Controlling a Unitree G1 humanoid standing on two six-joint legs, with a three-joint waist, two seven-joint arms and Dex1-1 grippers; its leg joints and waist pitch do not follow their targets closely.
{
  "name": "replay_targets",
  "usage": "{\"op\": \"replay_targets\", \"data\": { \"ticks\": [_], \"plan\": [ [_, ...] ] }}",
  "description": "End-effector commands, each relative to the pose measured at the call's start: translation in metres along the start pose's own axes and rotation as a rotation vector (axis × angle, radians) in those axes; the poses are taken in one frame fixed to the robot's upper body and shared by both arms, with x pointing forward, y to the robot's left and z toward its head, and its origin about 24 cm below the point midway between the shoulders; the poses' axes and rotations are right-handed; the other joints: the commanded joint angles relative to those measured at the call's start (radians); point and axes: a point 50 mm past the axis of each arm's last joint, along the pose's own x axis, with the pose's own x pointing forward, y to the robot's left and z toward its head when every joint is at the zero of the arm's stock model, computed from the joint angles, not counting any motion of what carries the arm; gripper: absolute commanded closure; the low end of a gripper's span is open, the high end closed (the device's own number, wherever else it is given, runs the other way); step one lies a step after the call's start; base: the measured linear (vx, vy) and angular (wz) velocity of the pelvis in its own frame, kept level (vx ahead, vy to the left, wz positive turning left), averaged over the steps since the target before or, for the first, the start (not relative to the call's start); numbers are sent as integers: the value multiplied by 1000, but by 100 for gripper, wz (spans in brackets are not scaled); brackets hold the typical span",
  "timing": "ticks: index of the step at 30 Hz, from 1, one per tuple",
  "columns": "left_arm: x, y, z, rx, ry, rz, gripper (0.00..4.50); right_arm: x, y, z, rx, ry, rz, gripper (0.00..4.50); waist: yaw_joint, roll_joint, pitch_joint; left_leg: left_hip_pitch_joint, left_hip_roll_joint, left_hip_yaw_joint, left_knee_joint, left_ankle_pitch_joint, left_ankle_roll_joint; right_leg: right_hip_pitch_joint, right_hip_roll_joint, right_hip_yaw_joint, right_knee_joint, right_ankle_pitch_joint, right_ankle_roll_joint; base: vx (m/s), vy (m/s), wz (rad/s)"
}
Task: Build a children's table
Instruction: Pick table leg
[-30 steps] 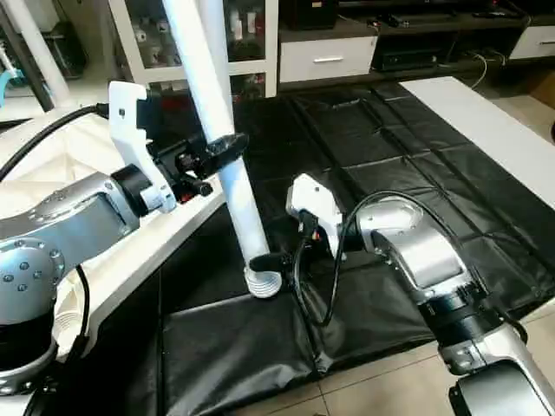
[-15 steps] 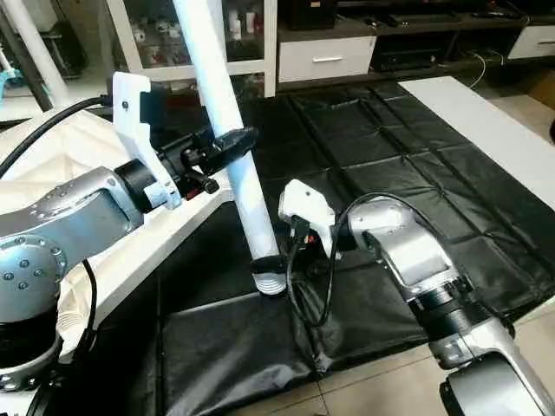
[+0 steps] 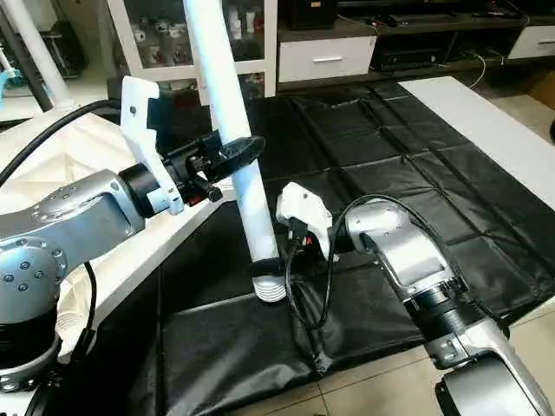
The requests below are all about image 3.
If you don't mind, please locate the white plastic table leg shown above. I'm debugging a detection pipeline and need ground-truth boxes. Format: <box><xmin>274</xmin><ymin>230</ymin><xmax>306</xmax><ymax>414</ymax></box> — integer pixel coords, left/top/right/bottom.
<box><xmin>0</xmin><ymin>0</ymin><xmax>74</xmax><ymax>112</ymax></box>
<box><xmin>180</xmin><ymin>0</ymin><xmax>291</xmax><ymax>304</ymax></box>

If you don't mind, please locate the white plastic table top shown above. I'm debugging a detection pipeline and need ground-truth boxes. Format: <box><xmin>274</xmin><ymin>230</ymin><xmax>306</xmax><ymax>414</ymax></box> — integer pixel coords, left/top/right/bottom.
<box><xmin>0</xmin><ymin>104</ymin><xmax>239</xmax><ymax>365</ymax></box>

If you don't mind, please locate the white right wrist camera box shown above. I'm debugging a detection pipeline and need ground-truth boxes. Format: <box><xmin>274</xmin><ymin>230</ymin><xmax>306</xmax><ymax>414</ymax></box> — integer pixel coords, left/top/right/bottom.
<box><xmin>276</xmin><ymin>182</ymin><xmax>334</xmax><ymax>261</ymax></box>

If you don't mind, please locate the black work mat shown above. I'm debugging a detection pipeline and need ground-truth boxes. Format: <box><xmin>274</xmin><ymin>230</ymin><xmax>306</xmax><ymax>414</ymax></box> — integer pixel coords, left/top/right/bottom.
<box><xmin>52</xmin><ymin>80</ymin><xmax>555</xmax><ymax>416</ymax></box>

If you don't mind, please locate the white flat panel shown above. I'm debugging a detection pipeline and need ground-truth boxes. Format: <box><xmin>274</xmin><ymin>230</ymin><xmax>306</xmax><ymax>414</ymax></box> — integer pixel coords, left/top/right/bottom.
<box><xmin>399</xmin><ymin>76</ymin><xmax>555</xmax><ymax>213</ymax></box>

